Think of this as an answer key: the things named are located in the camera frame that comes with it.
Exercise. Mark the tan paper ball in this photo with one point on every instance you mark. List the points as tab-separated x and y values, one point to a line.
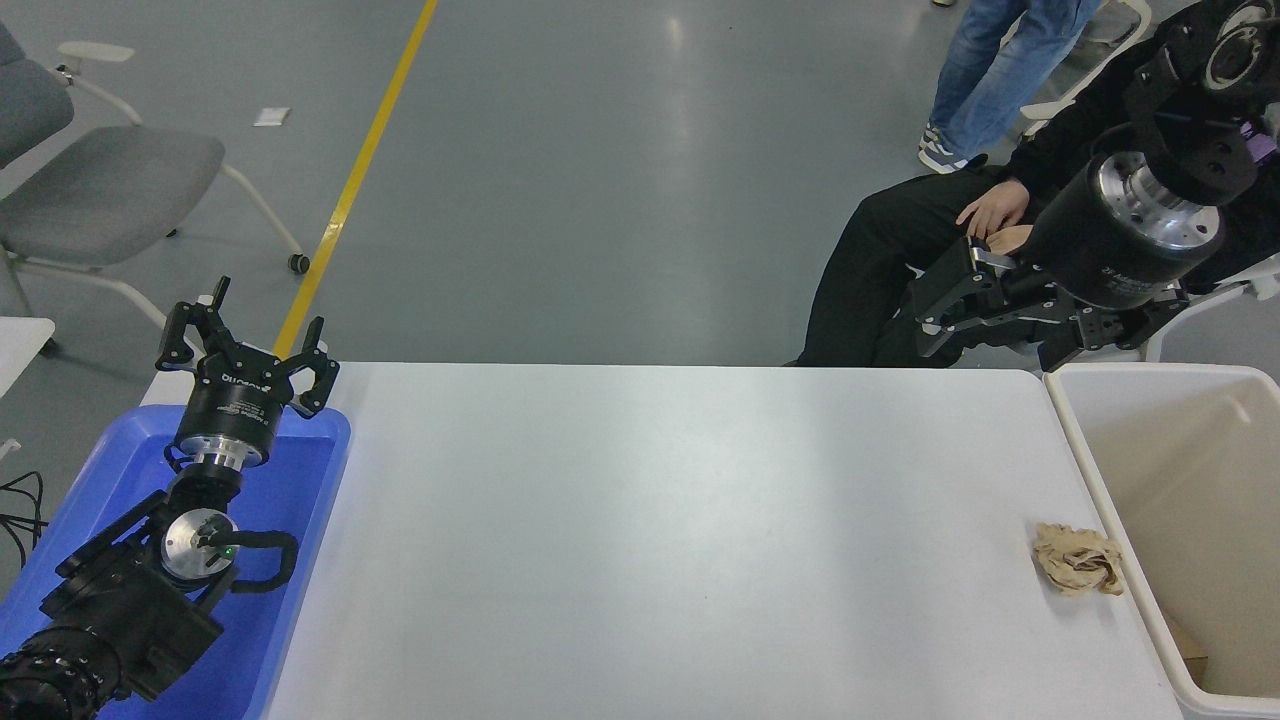
1075	560

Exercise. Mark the white paper scrap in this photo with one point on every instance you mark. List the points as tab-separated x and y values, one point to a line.
271	117

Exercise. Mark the blue plastic tray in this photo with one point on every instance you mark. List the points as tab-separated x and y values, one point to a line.
290	480

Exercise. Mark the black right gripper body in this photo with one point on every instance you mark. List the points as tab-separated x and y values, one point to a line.
1100	255

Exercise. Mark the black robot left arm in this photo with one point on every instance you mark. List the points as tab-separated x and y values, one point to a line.
120	610

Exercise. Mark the grey office chair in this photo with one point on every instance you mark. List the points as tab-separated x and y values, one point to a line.
110	190

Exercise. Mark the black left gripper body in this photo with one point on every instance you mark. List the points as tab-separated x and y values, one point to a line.
235	405

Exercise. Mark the brown cardboard piece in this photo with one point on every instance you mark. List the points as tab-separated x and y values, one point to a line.
1190	655

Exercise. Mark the seated person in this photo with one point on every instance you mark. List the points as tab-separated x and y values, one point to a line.
890	260

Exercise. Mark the large pale plastic bin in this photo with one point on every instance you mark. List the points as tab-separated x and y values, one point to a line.
1200	480

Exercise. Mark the small white side table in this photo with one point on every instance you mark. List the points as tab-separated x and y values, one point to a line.
20	345

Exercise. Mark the person's left hand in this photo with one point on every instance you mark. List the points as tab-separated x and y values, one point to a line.
1012	238

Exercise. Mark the person's right hand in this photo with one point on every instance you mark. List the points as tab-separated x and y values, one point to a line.
995	210

